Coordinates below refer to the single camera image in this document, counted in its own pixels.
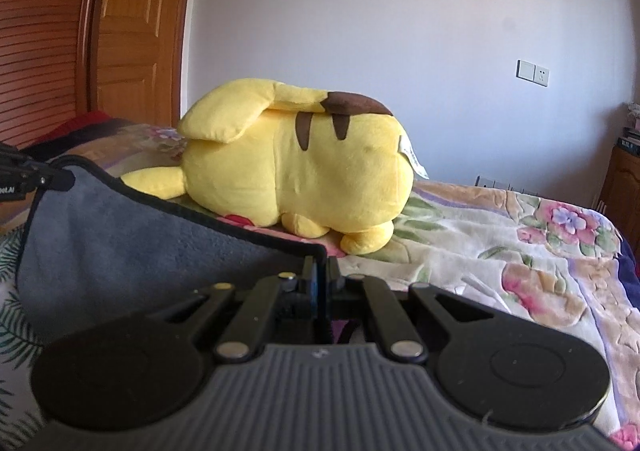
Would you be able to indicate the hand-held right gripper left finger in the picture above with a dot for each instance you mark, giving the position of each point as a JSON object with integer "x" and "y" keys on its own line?
{"x": 314, "y": 291}

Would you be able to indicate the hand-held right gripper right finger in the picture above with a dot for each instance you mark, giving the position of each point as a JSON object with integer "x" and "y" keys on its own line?
{"x": 333, "y": 276}

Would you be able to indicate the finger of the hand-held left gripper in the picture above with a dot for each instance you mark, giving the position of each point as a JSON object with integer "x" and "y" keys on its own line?
{"x": 47, "y": 176}

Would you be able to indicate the grey towel with black edge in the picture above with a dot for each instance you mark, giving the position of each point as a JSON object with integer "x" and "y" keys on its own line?
{"x": 125, "y": 241}

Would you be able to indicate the red cloth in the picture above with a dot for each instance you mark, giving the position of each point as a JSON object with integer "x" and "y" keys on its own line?
{"x": 89, "y": 119}

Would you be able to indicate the yellow plush toy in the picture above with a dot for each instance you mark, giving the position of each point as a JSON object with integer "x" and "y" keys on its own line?
{"x": 300, "y": 171}

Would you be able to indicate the leaf print cloth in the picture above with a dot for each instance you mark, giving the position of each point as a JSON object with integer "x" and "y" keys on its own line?
{"x": 10, "y": 321}

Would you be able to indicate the louvered wooden wardrobe door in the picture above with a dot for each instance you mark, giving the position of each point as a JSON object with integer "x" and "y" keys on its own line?
{"x": 35, "y": 31}

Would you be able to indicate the floral blanket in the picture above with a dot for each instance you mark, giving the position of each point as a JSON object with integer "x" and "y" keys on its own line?
{"x": 500, "y": 256}

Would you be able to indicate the purple cloth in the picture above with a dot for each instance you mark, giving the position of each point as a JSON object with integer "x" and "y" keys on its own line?
{"x": 631, "y": 256}

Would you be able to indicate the wooden cabinet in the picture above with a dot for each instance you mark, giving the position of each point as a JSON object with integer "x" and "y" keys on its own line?
{"x": 620, "y": 191}

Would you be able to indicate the stack of books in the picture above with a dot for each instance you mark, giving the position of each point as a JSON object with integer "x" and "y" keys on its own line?
{"x": 631, "y": 136}

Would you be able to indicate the white wall switch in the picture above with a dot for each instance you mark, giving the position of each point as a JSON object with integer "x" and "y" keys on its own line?
{"x": 525, "y": 69}

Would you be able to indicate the white wall socket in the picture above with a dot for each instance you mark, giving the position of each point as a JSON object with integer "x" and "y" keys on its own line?
{"x": 541, "y": 75}

